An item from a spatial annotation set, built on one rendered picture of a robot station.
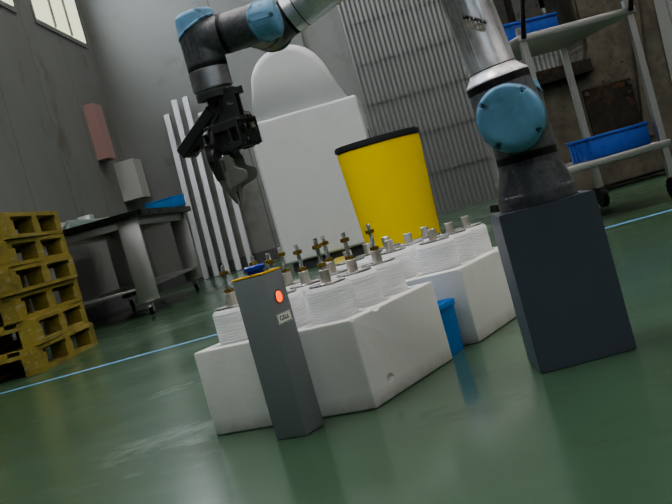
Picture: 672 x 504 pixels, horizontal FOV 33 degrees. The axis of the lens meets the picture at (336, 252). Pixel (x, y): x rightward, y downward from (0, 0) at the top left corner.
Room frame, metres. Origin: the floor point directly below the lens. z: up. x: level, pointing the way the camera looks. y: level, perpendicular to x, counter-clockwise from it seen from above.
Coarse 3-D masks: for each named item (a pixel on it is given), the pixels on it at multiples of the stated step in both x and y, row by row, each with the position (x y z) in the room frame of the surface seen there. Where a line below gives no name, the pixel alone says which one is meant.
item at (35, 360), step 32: (0, 224) 5.50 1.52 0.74; (32, 224) 5.96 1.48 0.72; (0, 256) 5.49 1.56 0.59; (32, 256) 5.94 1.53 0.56; (64, 256) 6.37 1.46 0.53; (0, 288) 5.46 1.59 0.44; (32, 288) 5.70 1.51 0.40; (64, 288) 6.42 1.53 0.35; (0, 320) 6.02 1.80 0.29; (32, 320) 5.49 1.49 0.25; (64, 320) 6.03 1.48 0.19; (0, 352) 5.80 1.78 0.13; (32, 352) 5.46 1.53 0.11; (64, 352) 5.92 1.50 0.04
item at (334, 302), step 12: (324, 288) 2.24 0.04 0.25; (336, 288) 2.24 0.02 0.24; (348, 288) 2.26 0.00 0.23; (312, 300) 2.25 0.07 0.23; (324, 300) 2.24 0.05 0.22; (336, 300) 2.24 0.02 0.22; (348, 300) 2.25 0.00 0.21; (312, 312) 2.26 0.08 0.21; (324, 312) 2.24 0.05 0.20; (336, 312) 2.24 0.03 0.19; (348, 312) 2.24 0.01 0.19
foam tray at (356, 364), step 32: (416, 288) 2.45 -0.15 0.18; (352, 320) 2.18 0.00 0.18; (384, 320) 2.29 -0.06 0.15; (416, 320) 2.41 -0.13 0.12; (224, 352) 2.33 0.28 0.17; (320, 352) 2.22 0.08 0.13; (352, 352) 2.19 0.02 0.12; (384, 352) 2.26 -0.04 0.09; (416, 352) 2.37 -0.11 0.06; (448, 352) 2.50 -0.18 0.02; (224, 384) 2.34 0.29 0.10; (256, 384) 2.30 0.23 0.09; (320, 384) 2.23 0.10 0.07; (352, 384) 2.20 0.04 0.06; (384, 384) 2.23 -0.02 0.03; (224, 416) 2.35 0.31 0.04; (256, 416) 2.32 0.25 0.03
